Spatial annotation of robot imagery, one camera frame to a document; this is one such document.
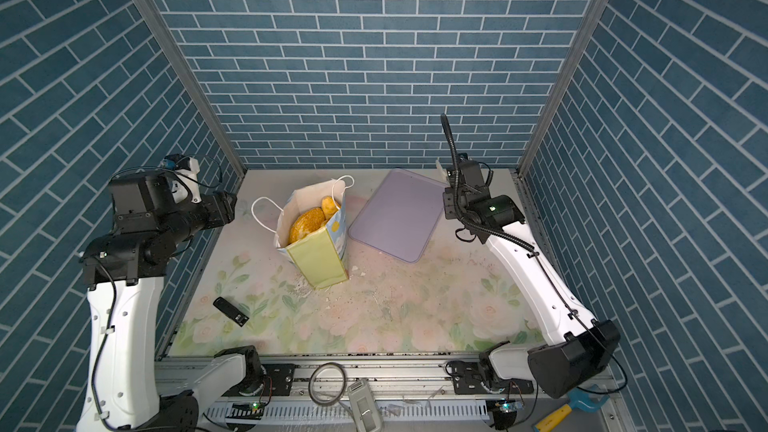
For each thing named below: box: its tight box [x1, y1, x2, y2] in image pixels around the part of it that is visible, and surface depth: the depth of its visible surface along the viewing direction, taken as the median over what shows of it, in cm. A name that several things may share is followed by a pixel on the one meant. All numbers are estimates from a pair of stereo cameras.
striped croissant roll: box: [321, 195, 341, 220], surface depth 88 cm
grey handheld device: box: [347, 380, 384, 432], surface depth 69 cm
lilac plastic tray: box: [349, 169, 449, 263], surface depth 112 cm
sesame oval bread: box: [288, 207, 325, 243], surface depth 82 cm
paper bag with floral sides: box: [274, 180, 349, 290], surface depth 82 cm
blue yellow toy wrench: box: [533, 384, 610, 432], surface depth 70 cm
